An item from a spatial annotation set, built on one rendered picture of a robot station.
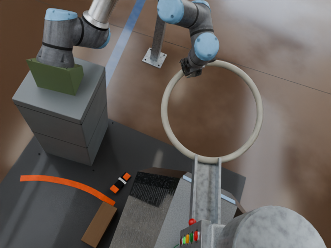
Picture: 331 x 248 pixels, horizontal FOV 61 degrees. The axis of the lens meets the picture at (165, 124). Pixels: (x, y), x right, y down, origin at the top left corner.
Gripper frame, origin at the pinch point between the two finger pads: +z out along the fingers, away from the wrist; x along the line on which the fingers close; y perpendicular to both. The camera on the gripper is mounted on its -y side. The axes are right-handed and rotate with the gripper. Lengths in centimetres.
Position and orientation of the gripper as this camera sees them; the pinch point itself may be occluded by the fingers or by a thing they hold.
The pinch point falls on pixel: (192, 69)
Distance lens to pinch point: 142.1
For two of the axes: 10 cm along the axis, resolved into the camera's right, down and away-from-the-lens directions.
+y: -9.2, 3.6, -1.3
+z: -1.1, 0.6, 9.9
